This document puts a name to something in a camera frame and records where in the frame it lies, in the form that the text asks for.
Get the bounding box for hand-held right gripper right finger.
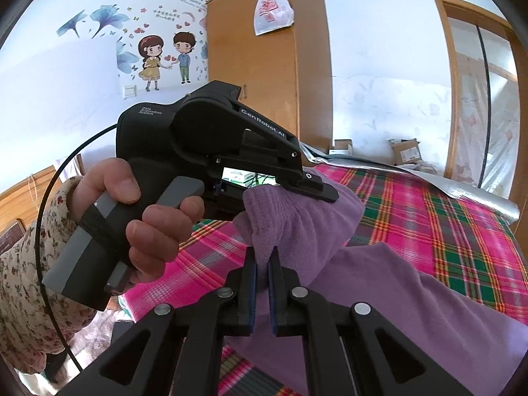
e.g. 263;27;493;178
269;247;473;396

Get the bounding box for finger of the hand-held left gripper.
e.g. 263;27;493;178
216;131;340;204

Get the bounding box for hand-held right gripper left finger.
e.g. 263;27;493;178
58;247;257;396

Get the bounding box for purple fleece garment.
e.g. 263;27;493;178
225;185;528;396

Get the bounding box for person's left forearm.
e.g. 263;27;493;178
0;175;110;376

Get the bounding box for person's left hand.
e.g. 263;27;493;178
68;157;205;284

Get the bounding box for brown cardboard box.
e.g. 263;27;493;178
390;138;423;166

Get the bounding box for wooden wardrobe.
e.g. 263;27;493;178
205;0;334;153

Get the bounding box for plaid bed sheet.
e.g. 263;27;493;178
124;164;528;396

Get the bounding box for brown wooden furniture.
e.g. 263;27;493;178
0;164;73;252

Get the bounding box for silver quilted mat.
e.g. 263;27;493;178
299;140;521;224

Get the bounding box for white plastic bag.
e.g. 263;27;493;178
252;0;295;36

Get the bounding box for cartoon wall sticker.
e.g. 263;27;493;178
55;0;209;91

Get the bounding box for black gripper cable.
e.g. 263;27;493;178
35;124;120;372

